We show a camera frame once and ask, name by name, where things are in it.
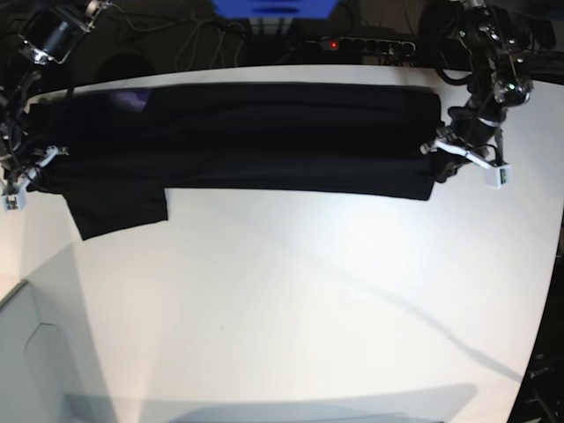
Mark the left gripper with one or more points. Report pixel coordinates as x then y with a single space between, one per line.
472 136

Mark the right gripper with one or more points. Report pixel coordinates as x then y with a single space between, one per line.
23 173

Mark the black T-shirt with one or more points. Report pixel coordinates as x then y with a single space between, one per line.
125 149

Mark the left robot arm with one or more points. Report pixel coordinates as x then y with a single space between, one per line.
498 80

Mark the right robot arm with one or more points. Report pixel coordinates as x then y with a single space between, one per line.
48 36

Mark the black power strip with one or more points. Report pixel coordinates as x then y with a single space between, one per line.
371 47

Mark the grey cabinet at lower left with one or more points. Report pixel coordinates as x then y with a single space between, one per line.
39 379

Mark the blue plastic bin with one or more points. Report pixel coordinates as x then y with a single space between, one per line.
294 9

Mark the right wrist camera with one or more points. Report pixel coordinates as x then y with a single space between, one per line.
13 201

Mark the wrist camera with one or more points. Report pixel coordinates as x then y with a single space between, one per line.
13 201
498 176

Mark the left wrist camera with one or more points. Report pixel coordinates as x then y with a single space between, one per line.
498 176

